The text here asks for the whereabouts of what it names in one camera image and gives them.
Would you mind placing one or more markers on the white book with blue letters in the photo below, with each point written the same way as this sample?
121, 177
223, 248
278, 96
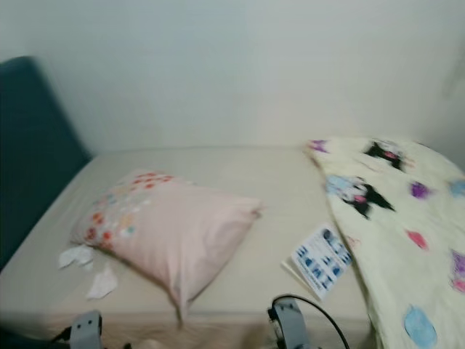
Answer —
320, 260

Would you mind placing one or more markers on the beige mattress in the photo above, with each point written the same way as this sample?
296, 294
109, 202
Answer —
225, 178

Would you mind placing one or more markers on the pink dotted pillow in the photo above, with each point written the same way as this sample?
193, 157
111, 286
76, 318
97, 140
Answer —
182, 233

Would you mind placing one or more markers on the blue upholstered headboard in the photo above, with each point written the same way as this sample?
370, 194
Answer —
36, 160

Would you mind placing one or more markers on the white tissue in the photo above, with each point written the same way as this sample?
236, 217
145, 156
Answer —
103, 283
76, 257

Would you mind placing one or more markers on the cream cartoon print duvet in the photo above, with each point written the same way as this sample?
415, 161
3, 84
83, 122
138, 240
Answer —
407, 211

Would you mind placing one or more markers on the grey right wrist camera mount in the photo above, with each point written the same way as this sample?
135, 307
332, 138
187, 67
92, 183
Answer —
289, 321

